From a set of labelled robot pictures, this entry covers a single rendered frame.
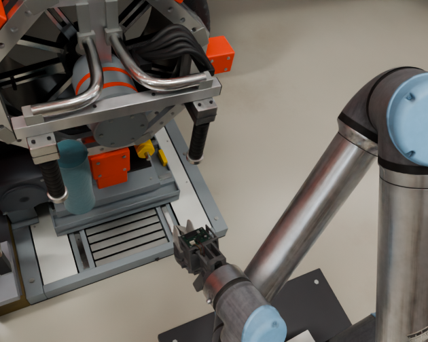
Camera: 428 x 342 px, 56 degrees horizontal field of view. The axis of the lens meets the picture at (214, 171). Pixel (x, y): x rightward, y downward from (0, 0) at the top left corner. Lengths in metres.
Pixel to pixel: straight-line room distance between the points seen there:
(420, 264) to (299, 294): 0.79
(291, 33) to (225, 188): 1.32
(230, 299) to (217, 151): 1.32
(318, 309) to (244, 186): 0.73
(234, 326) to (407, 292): 0.29
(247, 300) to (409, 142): 0.39
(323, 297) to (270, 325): 0.74
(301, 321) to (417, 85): 0.98
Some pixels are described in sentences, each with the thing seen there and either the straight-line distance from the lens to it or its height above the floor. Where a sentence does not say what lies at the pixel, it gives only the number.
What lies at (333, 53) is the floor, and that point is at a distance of 2.82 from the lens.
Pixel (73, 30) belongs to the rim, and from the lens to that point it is 1.06.
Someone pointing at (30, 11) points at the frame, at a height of 1.08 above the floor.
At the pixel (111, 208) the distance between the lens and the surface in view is 1.64.
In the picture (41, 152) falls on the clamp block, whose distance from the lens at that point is 0.83.
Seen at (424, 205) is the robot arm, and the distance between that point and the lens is 0.65.
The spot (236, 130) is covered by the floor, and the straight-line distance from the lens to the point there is 2.12.
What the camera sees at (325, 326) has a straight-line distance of 1.45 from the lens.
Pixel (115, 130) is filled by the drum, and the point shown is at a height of 0.86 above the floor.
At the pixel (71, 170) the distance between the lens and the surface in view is 1.06.
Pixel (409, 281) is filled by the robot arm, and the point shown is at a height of 1.03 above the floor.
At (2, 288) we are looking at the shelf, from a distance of 1.25.
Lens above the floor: 1.59
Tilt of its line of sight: 55 degrees down
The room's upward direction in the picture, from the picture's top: 16 degrees clockwise
